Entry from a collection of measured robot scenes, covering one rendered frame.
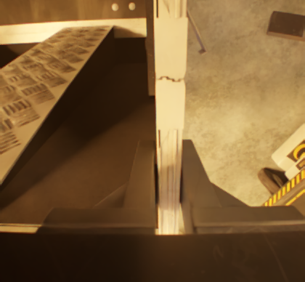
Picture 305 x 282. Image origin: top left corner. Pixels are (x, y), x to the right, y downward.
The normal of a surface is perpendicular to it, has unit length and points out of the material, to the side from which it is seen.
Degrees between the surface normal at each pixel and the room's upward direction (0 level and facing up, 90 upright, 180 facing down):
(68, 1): 0
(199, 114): 0
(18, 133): 80
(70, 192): 90
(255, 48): 0
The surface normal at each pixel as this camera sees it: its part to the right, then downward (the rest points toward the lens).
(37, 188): -0.03, -0.89
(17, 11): -0.02, 0.45
